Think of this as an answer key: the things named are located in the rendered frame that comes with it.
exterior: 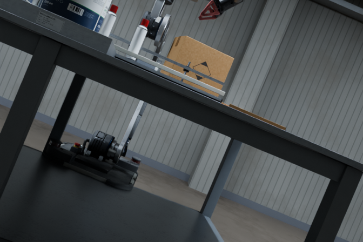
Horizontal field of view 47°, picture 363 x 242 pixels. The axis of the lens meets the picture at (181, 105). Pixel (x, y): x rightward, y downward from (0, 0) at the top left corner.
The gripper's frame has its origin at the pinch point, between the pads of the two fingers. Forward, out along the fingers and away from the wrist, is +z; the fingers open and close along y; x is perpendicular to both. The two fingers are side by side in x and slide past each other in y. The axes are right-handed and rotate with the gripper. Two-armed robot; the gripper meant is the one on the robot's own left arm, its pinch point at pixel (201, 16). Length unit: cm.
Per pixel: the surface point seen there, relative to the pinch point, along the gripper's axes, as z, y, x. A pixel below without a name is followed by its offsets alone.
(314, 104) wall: -108, -272, 114
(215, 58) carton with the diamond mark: -2.3, -38.5, 19.0
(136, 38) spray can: 30.1, -12.2, -6.2
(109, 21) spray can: 37.7, -10.4, -18.7
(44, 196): 93, 17, 36
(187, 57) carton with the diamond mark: 11.2, -34.9, 11.8
